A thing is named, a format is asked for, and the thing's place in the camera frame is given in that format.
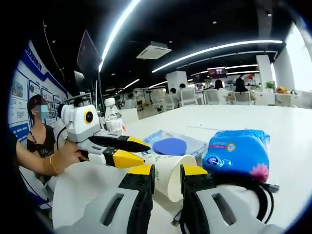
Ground white low cabinet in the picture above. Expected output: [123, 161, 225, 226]
[274, 92, 312, 108]

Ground hanging screen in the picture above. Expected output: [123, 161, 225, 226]
[208, 67, 228, 79]

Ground white table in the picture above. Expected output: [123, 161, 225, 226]
[52, 104, 312, 234]

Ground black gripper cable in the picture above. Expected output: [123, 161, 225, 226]
[56, 126, 68, 151]

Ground narrow bright window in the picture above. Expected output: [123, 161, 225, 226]
[284, 23, 312, 93]

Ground ceiling light strip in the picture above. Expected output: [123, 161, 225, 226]
[151, 39, 284, 74]
[98, 0, 142, 72]

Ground gold bracelet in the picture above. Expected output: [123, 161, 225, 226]
[49, 153, 59, 175]

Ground row of office chairs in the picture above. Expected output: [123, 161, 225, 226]
[151, 87, 257, 111]

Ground blue sponge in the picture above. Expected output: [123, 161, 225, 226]
[142, 129, 208, 158]

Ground blue tissue pack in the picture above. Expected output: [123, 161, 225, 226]
[201, 129, 271, 184]

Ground white paper cup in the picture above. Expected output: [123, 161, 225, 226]
[145, 154, 198, 203]

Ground blue white wall poster board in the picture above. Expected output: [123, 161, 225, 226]
[8, 39, 69, 142]

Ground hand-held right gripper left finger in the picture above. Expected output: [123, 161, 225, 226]
[55, 164, 156, 234]

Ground clear plastic water bottle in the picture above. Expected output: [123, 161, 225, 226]
[104, 97, 124, 136]

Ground person's left hand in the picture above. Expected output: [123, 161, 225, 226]
[58, 142, 90, 174]

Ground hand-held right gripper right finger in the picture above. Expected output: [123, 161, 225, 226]
[179, 164, 285, 234]

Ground ceiling air conditioner vent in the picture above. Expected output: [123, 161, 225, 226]
[136, 40, 173, 60]

